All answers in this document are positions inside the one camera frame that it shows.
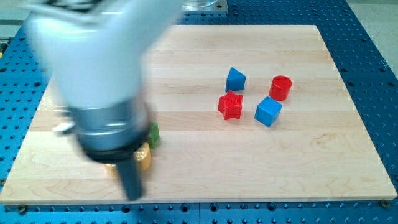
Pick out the red star block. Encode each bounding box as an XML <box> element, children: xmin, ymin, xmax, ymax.
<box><xmin>218</xmin><ymin>90</ymin><xmax>243</xmax><ymax>120</ymax></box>

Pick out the blue cube block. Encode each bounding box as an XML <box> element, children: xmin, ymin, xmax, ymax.
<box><xmin>254</xmin><ymin>96</ymin><xmax>282</xmax><ymax>127</ymax></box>

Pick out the yellow heart block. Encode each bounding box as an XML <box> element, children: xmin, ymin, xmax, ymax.
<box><xmin>104</xmin><ymin>142</ymin><xmax>152</xmax><ymax>177</ymax></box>

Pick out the red cylinder block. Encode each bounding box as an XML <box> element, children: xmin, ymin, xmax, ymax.
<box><xmin>269</xmin><ymin>75</ymin><xmax>292</xmax><ymax>101</ymax></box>

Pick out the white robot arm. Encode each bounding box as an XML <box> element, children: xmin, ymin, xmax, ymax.
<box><xmin>21</xmin><ymin>0</ymin><xmax>183</xmax><ymax>200</ymax></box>

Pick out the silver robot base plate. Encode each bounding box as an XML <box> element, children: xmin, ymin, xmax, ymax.
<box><xmin>182</xmin><ymin>0</ymin><xmax>228</xmax><ymax>14</ymax></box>

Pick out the green star block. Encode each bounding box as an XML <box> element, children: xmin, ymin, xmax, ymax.
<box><xmin>147</xmin><ymin>123</ymin><xmax>160</xmax><ymax>148</ymax></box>

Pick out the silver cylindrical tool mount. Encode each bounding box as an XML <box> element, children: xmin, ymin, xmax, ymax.
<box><xmin>52</xmin><ymin>97</ymin><xmax>151</xmax><ymax>163</ymax></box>

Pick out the blue triangle block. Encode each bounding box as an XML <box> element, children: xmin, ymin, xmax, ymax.
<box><xmin>225</xmin><ymin>67</ymin><xmax>246</xmax><ymax>92</ymax></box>

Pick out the wooden board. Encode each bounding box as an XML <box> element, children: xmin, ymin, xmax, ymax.
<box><xmin>0</xmin><ymin>24</ymin><xmax>398</xmax><ymax>205</ymax></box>

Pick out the black pusher rod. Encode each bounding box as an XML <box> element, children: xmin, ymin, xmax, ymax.
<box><xmin>116</xmin><ymin>159</ymin><xmax>144</xmax><ymax>200</ymax></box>

